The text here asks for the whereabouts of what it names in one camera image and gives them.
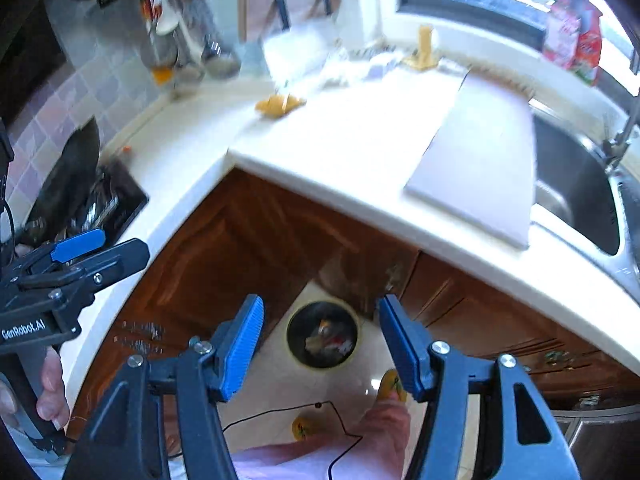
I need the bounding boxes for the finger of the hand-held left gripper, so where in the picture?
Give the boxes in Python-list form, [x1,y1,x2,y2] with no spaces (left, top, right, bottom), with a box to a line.
[20,228,106,273]
[65,239,150,291]

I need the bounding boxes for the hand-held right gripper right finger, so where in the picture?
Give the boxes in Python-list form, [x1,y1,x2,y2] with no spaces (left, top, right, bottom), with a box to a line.
[378,294,581,480]

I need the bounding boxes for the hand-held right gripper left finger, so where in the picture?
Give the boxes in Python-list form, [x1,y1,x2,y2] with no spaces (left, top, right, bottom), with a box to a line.
[62,294,265,480]

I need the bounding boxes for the round trash bin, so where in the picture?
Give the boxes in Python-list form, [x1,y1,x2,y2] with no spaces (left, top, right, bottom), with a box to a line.
[286,299,362,371]

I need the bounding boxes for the yellow snack wrapper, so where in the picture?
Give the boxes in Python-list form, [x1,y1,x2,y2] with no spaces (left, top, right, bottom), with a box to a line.
[255,92,307,120]

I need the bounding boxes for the yellow carton box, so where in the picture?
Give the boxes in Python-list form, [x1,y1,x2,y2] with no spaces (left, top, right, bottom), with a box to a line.
[402,24,441,71]

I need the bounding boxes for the person's left hand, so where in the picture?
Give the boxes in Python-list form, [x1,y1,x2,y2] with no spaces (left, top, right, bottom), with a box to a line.
[36,346,72,431]

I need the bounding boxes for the yellow slipper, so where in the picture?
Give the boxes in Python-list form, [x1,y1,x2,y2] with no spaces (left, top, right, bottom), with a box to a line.
[375,367,408,403]
[291,412,326,443]

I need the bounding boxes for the black gas stove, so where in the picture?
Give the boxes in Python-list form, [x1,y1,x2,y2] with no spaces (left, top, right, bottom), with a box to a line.
[22,160,150,256]

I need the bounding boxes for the black wok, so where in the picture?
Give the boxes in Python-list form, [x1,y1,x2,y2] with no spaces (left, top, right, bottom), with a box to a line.
[25,116,101,233]

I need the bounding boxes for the brown wooden cabinet door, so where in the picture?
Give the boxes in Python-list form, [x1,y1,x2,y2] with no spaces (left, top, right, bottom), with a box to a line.
[67,170,421,441]
[400,252,640,411]

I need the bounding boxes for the person's pink trouser leg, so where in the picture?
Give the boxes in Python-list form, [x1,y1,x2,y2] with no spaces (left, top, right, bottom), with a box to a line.
[232,395,416,480]

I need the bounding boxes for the flat cardboard sheet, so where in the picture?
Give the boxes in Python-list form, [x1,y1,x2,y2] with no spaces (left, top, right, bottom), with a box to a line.
[404,67,536,251]

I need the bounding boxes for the slotted steel spatula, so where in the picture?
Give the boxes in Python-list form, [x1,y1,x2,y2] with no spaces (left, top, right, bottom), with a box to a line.
[170,25,206,98]

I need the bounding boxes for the steel skimmer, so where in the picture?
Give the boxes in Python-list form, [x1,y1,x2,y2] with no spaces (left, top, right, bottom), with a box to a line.
[137,0,176,68]

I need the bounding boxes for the stainless steel double sink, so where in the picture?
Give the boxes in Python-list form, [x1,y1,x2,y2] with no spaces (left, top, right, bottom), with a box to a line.
[530,100,640,286]

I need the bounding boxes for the white rice spoon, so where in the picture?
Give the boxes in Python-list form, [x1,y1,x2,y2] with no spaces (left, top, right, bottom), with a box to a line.
[152,0,181,36]

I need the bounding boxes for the steel kitchen faucet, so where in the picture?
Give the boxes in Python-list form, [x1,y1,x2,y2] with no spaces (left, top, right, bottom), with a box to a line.
[602,95,640,176]

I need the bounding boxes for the pink detergent bottle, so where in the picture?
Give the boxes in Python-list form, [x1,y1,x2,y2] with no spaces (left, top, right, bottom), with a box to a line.
[542,0,581,68]

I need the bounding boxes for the red spray bottle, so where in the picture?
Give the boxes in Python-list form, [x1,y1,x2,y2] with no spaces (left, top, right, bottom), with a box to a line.
[575,2,603,86]

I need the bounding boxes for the black floor cable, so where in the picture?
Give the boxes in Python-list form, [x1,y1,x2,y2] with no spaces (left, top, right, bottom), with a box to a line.
[165,400,363,480]

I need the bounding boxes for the black wire lid rack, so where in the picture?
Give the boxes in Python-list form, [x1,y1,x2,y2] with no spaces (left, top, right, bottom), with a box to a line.
[276,0,333,31]

